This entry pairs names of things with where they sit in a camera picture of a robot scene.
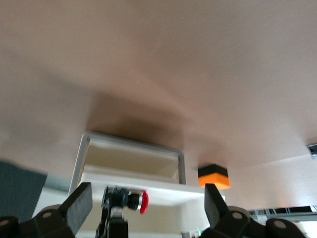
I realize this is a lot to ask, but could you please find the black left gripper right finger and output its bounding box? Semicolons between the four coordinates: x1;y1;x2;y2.
202;183;308;238

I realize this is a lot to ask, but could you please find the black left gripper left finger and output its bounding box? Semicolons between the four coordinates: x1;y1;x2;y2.
0;182;94;238

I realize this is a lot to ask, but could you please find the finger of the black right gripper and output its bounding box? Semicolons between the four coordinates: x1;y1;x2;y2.
95;197;110;238
108;208;130;238

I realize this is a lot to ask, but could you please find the red push button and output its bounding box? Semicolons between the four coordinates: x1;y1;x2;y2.
102;186;150;215

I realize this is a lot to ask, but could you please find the white plastic drawer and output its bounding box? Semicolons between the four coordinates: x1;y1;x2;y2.
69;172;226;238

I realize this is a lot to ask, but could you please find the orange box with black base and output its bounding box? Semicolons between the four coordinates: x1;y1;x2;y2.
198;164;231;190

